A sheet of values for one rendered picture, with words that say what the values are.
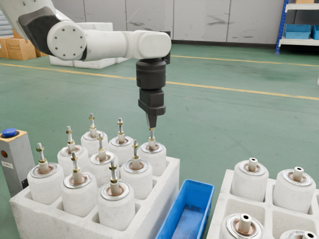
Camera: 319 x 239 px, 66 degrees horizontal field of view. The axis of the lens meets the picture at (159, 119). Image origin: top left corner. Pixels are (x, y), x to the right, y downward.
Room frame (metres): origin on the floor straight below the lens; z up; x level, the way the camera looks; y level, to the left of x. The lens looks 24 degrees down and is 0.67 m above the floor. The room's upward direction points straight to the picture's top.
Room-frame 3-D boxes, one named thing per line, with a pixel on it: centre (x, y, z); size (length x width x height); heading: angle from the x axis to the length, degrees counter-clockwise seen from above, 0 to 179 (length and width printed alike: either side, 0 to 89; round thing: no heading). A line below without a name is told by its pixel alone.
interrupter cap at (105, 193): (0.51, 0.11, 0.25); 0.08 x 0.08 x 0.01
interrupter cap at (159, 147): (0.72, 0.03, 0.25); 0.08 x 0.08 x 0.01
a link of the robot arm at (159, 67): (0.74, 0.02, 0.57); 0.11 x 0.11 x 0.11; 39
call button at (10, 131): (0.70, 0.48, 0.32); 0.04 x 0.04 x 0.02
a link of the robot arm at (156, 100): (0.73, 0.02, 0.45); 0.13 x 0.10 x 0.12; 26
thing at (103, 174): (0.66, 0.18, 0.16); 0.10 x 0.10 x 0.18
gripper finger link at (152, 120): (0.71, 0.02, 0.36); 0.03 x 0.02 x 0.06; 116
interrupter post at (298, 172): (0.56, -0.38, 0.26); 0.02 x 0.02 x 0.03
